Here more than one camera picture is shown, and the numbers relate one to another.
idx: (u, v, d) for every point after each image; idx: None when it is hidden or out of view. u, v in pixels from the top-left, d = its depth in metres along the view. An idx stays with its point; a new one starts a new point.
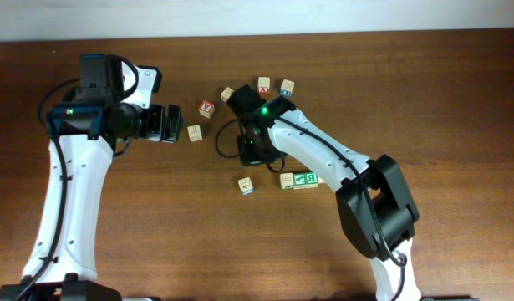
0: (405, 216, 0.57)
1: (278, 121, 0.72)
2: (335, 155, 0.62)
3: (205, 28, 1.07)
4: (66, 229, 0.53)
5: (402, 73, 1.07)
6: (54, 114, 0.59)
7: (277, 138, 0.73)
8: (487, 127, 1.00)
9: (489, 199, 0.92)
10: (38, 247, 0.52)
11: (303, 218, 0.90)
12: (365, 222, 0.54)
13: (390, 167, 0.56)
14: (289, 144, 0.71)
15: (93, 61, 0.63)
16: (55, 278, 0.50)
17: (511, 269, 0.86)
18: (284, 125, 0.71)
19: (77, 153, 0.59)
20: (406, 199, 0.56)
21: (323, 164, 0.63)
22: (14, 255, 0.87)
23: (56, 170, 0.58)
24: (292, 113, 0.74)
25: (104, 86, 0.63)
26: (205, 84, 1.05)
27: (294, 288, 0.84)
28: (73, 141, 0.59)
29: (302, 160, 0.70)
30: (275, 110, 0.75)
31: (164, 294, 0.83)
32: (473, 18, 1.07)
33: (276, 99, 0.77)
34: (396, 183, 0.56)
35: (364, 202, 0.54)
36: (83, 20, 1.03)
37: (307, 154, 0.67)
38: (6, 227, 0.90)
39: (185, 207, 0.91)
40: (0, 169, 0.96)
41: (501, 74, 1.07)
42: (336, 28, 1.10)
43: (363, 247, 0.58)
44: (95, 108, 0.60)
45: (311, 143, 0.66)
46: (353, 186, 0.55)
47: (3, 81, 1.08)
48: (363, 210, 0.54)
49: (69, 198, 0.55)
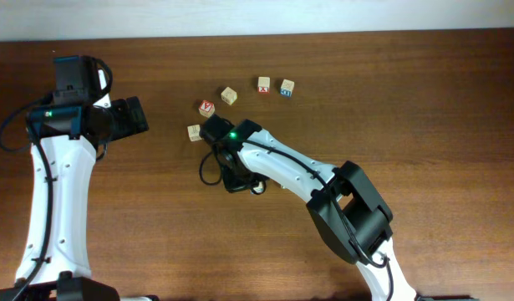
0: (379, 217, 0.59)
1: (246, 144, 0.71)
2: (302, 170, 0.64)
3: (205, 27, 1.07)
4: (55, 229, 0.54)
5: (402, 73, 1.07)
6: (33, 118, 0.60)
7: (246, 160, 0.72)
8: (487, 127, 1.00)
9: (489, 199, 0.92)
10: (30, 249, 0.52)
11: (303, 218, 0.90)
12: (340, 230, 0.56)
13: (354, 172, 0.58)
14: (258, 165, 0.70)
15: (68, 64, 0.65)
16: (50, 278, 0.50)
17: (512, 269, 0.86)
18: (251, 148, 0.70)
19: (59, 154, 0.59)
20: (376, 200, 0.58)
21: (292, 179, 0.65)
22: (13, 256, 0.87)
23: (39, 172, 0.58)
24: (258, 133, 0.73)
25: (82, 89, 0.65)
26: (204, 84, 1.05)
27: (294, 289, 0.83)
28: (55, 143, 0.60)
29: (272, 177, 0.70)
30: (244, 133, 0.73)
31: (164, 294, 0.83)
32: (473, 17, 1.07)
33: (242, 122, 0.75)
34: (363, 187, 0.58)
35: (335, 211, 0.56)
36: (83, 19, 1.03)
37: (277, 173, 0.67)
38: (5, 227, 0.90)
39: (185, 207, 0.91)
40: (0, 169, 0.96)
41: (501, 73, 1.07)
42: (335, 28, 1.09)
43: (345, 254, 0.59)
44: (73, 109, 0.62)
45: (278, 160, 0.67)
46: (323, 196, 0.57)
47: (2, 81, 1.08)
48: (335, 219, 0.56)
49: (56, 200, 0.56)
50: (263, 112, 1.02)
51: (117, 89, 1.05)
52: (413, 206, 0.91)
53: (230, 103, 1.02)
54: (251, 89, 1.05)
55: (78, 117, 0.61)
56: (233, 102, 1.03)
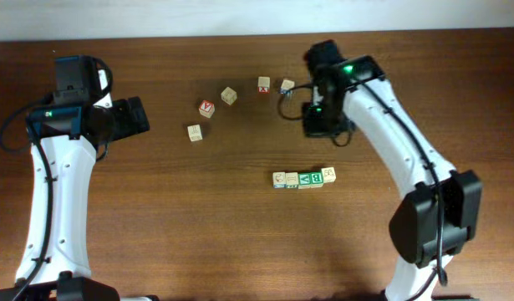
0: (458, 234, 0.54)
1: (364, 91, 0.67)
2: (416, 150, 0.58)
3: (205, 27, 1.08)
4: (55, 229, 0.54)
5: (402, 73, 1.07)
6: (31, 119, 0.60)
7: (352, 104, 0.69)
8: (487, 126, 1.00)
9: (489, 199, 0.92)
10: (30, 249, 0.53)
11: (304, 218, 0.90)
12: (422, 232, 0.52)
13: (473, 185, 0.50)
14: (363, 117, 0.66)
15: (68, 65, 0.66)
16: (49, 278, 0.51)
17: (513, 269, 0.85)
18: (366, 94, 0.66)
19: (59, 154, 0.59)
20: (471, 219, 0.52)
21: (398, 156, 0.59)
22: (12, 256, 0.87)
23: (39, 172, 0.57)
24: (379, 84, 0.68)
25: (81, 88, 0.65)
26: (204, 84, 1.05)
27: (294, 289, 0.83)
28: (55, 143, 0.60)
29: (367, 133, 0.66)
30: (360, 69, 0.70)
31: (164, 294, 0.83)
32: (470, 17, 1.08)
33: (359, 59, 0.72)
34: (471, 205, 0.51)
35: (435, 211, 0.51)
36: (84, 19, 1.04)
37: (382, 137, 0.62)
38: (4, 227, 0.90)
39: (185, 207, 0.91)
40: None
41: (501, 73, 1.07)
42: (335, 28, 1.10)
43: (404, 248, 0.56)
44: (73, 109, 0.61)
45: (393, 126, 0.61)
46: (429, 192, 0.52)
47: (1, 81, 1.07)
48: (428, 221, 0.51)
49: (56, 200, 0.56)
50: (263, 112, 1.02)
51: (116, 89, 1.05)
52: None
53: (230, 103, 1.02)
54: (251, 89, 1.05)
55: (78, 118, 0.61)
56: (233, 102, 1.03)
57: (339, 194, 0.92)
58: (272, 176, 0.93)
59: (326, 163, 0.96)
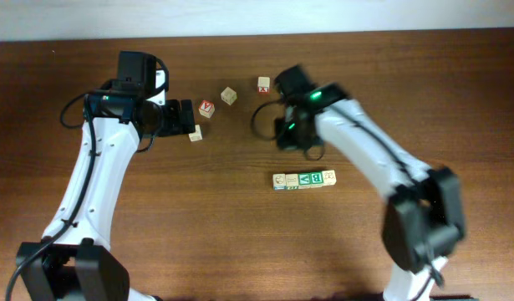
0: (451, 234, 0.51)
1: (329, 109, 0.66)
2: (383, 154, 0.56)
3: (205, 27, 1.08)
4: (88, 197, 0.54)
5: (402, 73, 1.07)
6: (92, 100, 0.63)
7: (324, 127, 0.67)
8: (486, 126, 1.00)
9: (488, 198, 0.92)
10: (61, 212, 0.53)
11: (304, 218, 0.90)
12: (410, 233, 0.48)
13: (450, 180, 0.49)
14: (338, 137, 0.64)
15: (131, 58, 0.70)
16: (73, 242, 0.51)
17: (513, 268, 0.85)
18: (333, 115, 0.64)
19: (107, 133, 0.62)
20: (457, 214, 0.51)
21: (369, 160, 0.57)
22: (9, 257, 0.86)
23: (86, 146, 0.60)
24: (345, 103, 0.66)
25: (140, 81, 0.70)
26: (204, 84, 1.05)
27: (295, 289, 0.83)
28: (107, 124, 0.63)
29: (346, 153, 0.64)
30: (331, 96, 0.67)
31: (164, 295, 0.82)
32: (470, 17, 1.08)
33: (328, 83, 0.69)
34: (451, 196, 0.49)
35: (419, 215, 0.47)
36: (83, 19, 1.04)
37: (355, 150, 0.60)
38: (1, 227, 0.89)
39: (185, 207, 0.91)
40: None
41: (497, 73, 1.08)
42: (334, 28, 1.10)
43: (399, 252, 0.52)
44: (129, 98, 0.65)
45: (360, 139, 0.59)
46: (407, 195, 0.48)
47: (3, 82, 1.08)
48: (415, 223, 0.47)
49: (95, 172, 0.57)
50: (263, 112, 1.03)
51: None
52: None
53: (230, 103, 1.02)
54: (251, 89, 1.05)
55: (132, 104, 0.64)
56: (233, 102, 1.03)
57: (339, 194, 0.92)
58: (272, 177, 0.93)
59: (326, 165, 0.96)
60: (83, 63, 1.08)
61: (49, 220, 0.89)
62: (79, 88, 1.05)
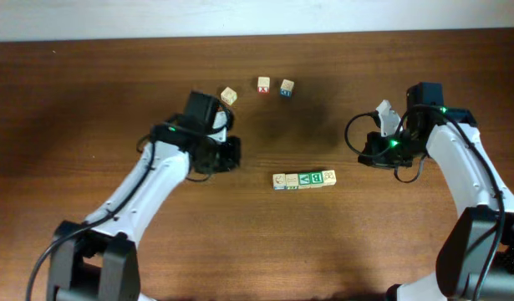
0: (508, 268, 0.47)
1: (449, 123, 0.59)
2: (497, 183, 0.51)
3: (205, 28, 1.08)
4: (134, 201, 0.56)
5: (402, 73, 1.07)
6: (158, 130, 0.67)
7: (436, 139, 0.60)
8: (485, 127, 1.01)
9: None
10: (106, 204, 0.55)
11: (304, 218, 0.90)
12: (475, 251, 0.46)
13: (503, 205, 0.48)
14: (441, 151, 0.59)
15: (200, 99, 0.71)
16: (109, 232, 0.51)
17: None
18: (452, 131, 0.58)
19: (165, 155, 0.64)
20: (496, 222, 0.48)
21: (466, 183, 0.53)
22: (11, 257, 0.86)
23: (145, 160, 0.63)
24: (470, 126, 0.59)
25: (202, 120, 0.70)
26: (204, 84, 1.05)
27: (295, 288, 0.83)
28: (167, 149, 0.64)
29: (442, 165, 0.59)
30: (456, 116, 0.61)
31: (164, 294, 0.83)
32: (470, 17, 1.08)
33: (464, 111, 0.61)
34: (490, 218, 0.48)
35: (485, 245, 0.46)
36: (83, 19, 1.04)
37: (455, 170, 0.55)
38: (2, 228, 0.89)
39: (185, 207, 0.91)
40: (0, 169, 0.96)
41: (498, 74, 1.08)
42: (334, 28, 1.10)
43: (448, 273, 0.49)
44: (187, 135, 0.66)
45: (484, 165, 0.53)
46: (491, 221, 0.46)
47: (3, 83, 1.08)
48: (473, 255, 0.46)
49: (145, 183, 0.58)
50: (263, 112, 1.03)
51: (116, 89, 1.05)
52: (413, 206, 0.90)
53: (230, 103, 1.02)
54: (251, 89, 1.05)
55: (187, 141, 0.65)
56: (233, 102, 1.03)
57: (339, 194, 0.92)
58: (272, 177, 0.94)
59: (326, 165, 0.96)
60: (83, 63, 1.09)
61: (51, 220, 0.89)
62: (80, 89, 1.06)
